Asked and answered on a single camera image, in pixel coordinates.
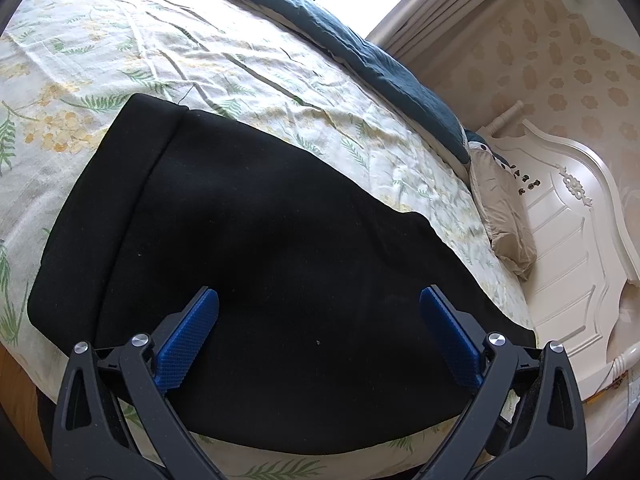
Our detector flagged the black pants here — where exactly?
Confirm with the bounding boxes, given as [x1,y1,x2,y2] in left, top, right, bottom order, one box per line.
[27,94,537,456]

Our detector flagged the white carved headboard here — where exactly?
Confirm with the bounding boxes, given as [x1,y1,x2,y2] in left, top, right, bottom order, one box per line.
[475,100,640,406]

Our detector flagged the white spotted pillow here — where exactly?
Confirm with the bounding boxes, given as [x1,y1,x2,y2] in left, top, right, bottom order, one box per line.
[465,130,516,171]

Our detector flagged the beige pillow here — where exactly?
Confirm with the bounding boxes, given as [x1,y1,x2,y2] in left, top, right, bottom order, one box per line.
[467,150,537,281]

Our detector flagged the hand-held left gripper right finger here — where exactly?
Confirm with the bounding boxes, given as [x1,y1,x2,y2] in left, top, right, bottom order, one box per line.
[419,286,588,480]

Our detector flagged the floral bed sheet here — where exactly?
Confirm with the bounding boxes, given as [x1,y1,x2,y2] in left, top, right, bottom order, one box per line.
[0,0,538,480]

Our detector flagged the beige curtain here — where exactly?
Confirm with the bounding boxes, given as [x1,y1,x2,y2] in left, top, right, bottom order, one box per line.
[367,0,546,61]

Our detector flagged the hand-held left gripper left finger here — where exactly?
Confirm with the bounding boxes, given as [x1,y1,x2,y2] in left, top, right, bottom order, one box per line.
[50,286,223,480]

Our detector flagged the dark teal blanket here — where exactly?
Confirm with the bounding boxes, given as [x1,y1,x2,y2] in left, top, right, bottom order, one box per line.
[177,0,471,166]

